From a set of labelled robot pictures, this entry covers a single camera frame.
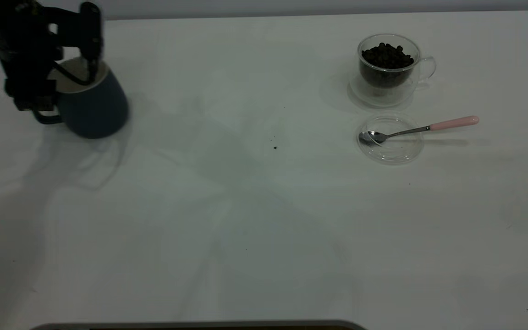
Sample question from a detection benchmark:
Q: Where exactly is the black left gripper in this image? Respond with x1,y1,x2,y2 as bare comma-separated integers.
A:
0,2,104,94

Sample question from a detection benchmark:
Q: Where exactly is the dark grey ceramic mug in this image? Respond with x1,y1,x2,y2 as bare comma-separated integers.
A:
33,57,130,139

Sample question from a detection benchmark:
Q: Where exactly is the metal spoon pink handle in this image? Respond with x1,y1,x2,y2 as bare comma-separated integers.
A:
358,116,479,146

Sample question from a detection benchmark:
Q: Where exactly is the coffee beans heap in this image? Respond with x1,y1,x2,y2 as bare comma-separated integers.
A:
361,43,415,88

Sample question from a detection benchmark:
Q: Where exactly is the clear glass round lid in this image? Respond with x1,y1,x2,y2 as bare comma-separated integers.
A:
357,114,425,165

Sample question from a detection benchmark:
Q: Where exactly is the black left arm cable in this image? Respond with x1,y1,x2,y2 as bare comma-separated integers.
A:
53,62,97,86

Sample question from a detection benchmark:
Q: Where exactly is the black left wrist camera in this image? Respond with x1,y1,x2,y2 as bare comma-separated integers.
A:
13,80,58,113

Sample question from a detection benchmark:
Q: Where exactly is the clear glass handled cup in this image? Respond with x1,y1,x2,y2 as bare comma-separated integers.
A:
348,33,437,109

